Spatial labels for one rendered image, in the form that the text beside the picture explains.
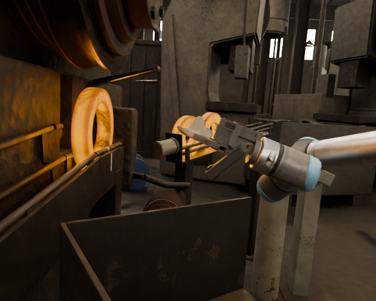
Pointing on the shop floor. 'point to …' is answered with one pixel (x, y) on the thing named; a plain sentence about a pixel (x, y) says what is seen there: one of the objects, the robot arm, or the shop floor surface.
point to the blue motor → (141, 166)
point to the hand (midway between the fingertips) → (180, 131)
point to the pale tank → (276, 14)
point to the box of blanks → (301, 131)
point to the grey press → (360, 67)
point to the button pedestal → (304, 243)
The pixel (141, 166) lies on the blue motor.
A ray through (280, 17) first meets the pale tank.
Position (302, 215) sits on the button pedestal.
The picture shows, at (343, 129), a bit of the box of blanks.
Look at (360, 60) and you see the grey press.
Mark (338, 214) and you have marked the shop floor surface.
